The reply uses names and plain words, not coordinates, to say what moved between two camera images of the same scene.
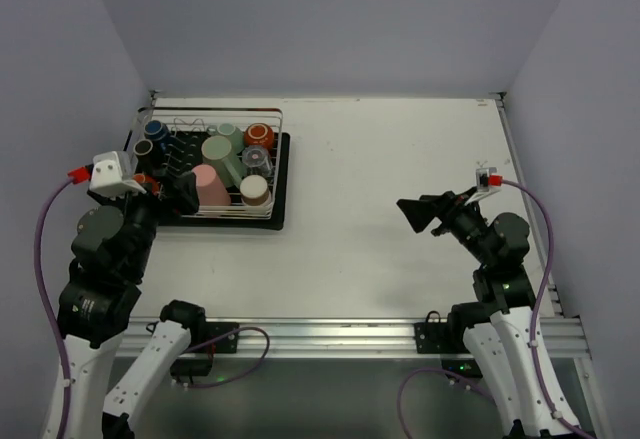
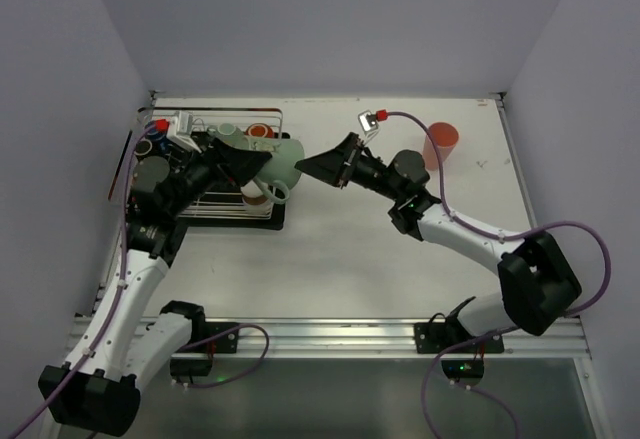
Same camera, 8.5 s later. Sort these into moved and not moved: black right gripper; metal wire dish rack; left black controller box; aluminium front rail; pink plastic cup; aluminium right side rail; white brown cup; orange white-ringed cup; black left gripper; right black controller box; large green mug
Moved: black left gripper; black right gripper; large green mug; pink plastic cup
Not moved: left black controller box; metal wire dish rack; aluminium right side rail; orange white-ringed cup; right black controller box; white brown cup; aluminium front rail
